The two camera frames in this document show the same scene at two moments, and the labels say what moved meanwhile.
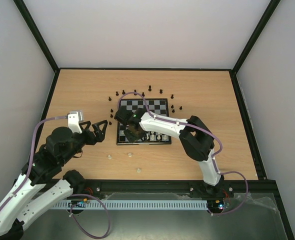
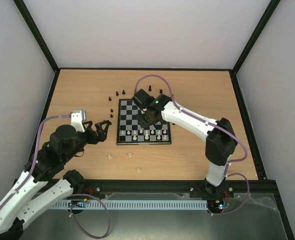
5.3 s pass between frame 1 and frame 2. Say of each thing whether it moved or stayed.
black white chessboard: stayed
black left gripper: stayed
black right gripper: moved
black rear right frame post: stayed
